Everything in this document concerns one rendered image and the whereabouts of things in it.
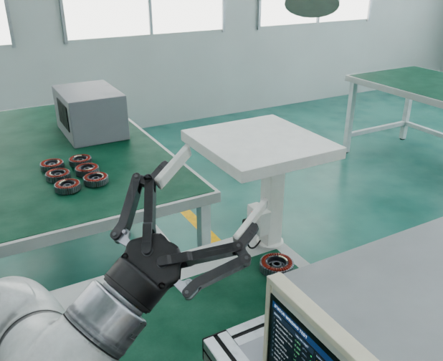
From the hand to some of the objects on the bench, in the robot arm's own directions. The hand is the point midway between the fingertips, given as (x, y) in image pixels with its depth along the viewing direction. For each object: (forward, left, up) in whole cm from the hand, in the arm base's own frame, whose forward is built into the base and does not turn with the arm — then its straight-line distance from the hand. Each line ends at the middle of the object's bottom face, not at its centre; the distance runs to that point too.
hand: (221, 180), depth 65 cm
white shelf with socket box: (+47, +59, -64) cm, 99 cm away
